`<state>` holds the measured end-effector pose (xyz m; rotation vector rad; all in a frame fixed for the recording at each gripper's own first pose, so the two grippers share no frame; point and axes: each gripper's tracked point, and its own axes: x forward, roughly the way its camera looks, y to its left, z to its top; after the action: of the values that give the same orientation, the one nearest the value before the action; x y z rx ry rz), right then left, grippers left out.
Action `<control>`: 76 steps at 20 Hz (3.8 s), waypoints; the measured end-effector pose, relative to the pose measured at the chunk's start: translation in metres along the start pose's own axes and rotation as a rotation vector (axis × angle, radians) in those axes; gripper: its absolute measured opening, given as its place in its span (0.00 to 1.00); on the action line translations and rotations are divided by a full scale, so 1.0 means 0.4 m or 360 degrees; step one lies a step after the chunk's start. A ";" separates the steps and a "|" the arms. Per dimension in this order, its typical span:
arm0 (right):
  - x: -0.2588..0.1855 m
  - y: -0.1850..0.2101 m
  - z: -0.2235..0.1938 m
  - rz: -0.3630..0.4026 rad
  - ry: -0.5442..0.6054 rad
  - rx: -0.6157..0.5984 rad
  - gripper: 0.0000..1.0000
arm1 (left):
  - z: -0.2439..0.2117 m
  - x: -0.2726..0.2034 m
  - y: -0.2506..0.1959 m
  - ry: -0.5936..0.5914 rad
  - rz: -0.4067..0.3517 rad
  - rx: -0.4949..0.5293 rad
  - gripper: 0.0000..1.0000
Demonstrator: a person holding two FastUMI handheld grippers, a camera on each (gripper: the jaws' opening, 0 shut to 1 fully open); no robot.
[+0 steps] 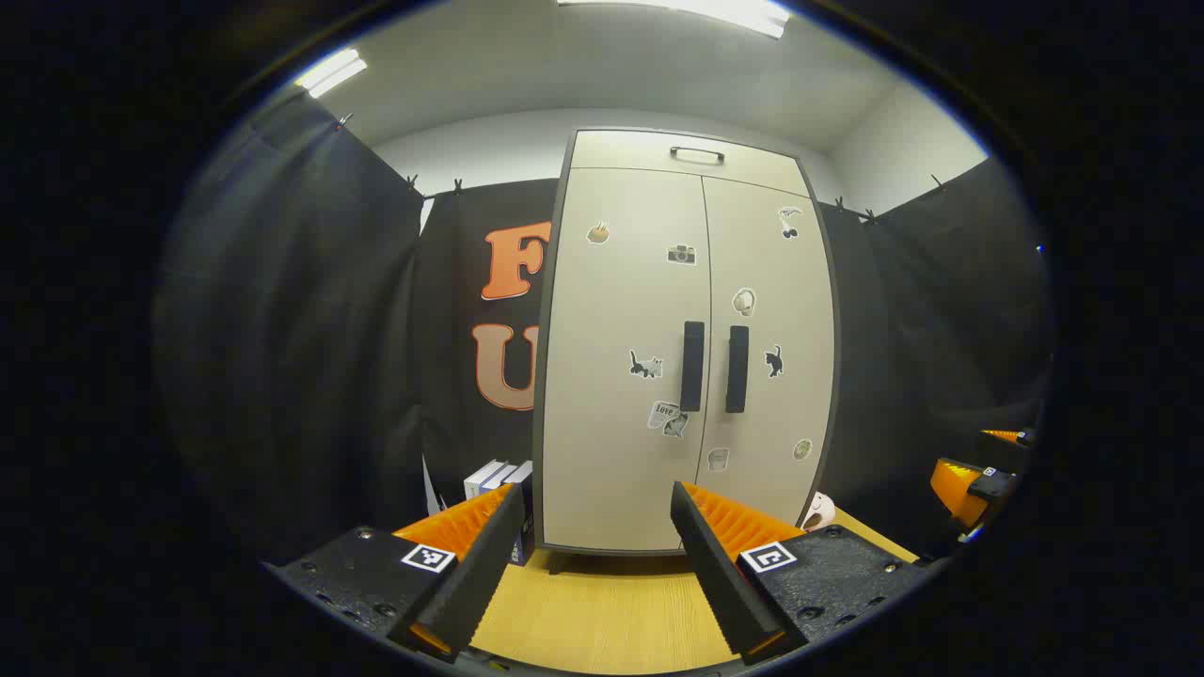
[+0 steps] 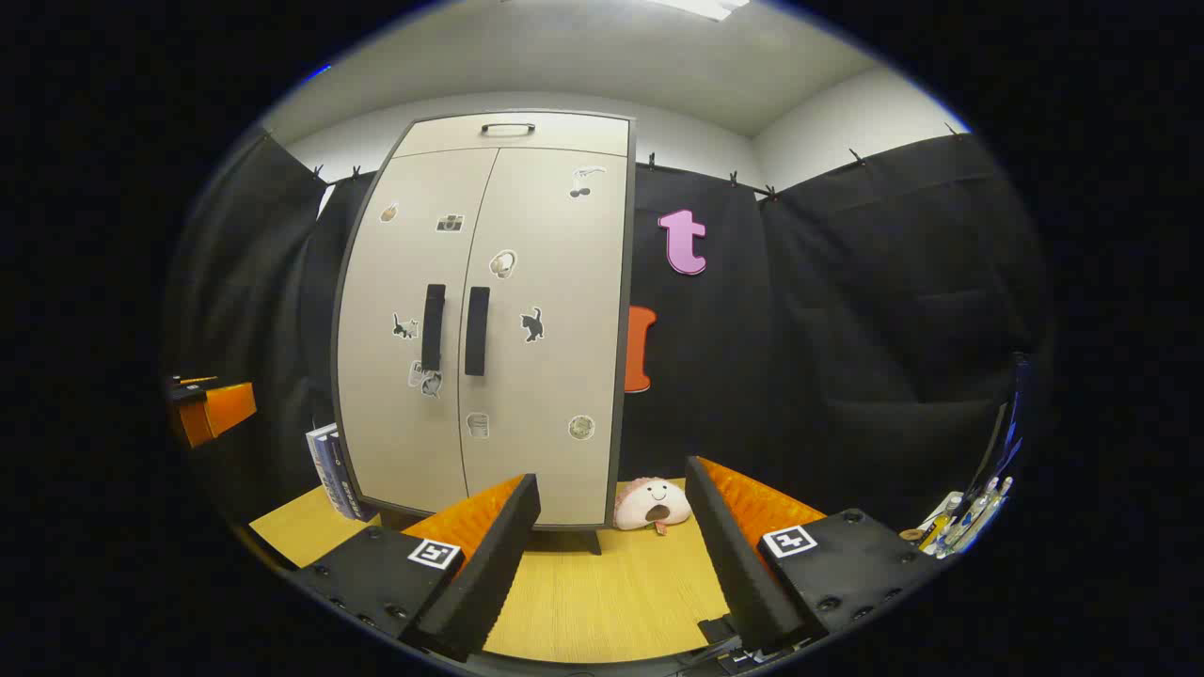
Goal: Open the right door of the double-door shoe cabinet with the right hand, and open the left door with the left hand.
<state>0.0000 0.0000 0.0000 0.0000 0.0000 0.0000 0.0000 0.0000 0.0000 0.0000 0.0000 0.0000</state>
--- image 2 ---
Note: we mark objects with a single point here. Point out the wide ceiling light panel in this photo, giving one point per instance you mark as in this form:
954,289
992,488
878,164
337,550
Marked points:
701,7

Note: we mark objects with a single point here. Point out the beige cabinet door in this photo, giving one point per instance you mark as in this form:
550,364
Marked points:
386,423
555,376

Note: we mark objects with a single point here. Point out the white spine book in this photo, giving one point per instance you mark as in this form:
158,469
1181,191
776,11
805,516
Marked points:
318,461

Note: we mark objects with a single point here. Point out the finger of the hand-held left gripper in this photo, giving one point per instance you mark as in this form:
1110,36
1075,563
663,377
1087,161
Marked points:
221,412

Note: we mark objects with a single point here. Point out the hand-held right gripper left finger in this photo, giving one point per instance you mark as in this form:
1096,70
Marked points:
489,564

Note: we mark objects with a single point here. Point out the black backdrop cloth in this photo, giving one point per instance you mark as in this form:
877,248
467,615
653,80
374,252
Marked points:
847,329

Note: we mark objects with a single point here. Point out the assorted small desk items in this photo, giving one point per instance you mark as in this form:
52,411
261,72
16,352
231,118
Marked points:
964,522

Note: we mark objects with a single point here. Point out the beige double-door shoe cabinet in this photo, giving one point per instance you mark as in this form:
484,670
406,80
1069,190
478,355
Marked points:
564,133

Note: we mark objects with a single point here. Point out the pink white plush toy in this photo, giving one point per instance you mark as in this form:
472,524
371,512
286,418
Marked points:
649,495

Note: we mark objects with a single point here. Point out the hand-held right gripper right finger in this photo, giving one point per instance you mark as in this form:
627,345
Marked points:
738,555

